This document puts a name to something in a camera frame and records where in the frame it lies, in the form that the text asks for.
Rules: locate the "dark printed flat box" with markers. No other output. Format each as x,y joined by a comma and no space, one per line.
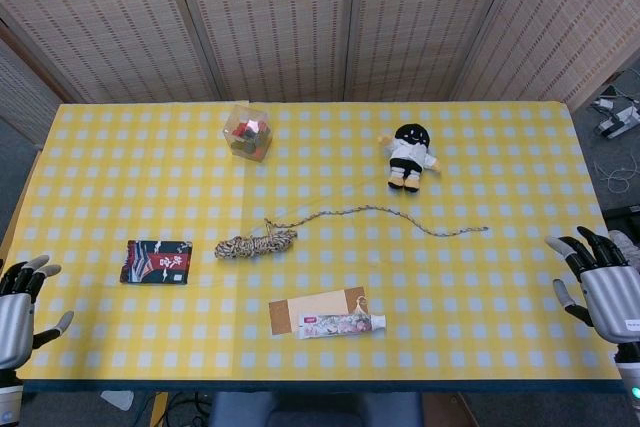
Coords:
157,262

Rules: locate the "clear cube box with blocks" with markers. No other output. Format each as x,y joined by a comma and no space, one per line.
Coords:
247,134

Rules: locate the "bamboo folding screen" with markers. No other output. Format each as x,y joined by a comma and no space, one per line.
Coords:
300,22

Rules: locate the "floral toothpaste tube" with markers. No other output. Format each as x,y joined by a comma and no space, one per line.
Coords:
340,324

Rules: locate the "brown cardboard card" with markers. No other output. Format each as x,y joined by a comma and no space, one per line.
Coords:
310,304

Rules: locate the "yellow checkered tablecloth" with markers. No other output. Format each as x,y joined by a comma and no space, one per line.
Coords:
450,272

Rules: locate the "blue chair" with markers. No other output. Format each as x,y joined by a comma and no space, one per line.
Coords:
310,409

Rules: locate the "grey device on floor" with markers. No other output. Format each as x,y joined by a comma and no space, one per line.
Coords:
617,119

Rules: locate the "black white plush doll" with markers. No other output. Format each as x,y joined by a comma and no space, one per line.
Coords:
410,154

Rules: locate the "grey knitted shoe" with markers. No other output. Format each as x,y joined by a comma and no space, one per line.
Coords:
631,242

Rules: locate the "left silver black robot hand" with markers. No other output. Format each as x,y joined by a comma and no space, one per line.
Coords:
15,312

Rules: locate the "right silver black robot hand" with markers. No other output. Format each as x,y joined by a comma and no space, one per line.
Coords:
612,297

